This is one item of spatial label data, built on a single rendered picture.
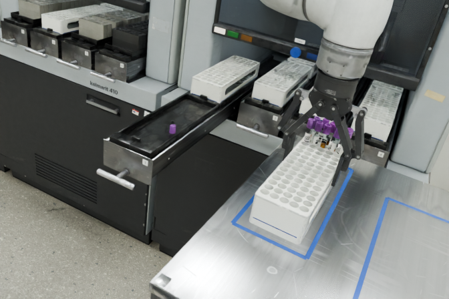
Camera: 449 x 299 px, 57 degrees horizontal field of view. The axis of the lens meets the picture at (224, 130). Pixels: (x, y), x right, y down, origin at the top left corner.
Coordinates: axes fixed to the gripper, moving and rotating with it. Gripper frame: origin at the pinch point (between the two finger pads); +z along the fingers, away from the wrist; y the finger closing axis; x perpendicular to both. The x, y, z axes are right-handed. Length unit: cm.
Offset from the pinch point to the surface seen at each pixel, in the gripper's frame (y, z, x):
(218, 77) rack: -38.5, 0.6, 28.5
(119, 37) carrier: -83, 1, 36
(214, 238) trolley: -7.5, 5.3, -25.8
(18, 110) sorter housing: -127, 43, 26
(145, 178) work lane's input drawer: -32.5, 12.1, -12.1
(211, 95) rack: -36.9, 3.9, 22.8
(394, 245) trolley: 19.5, 5.4, -6.9
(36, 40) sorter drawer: -114, 9, 27
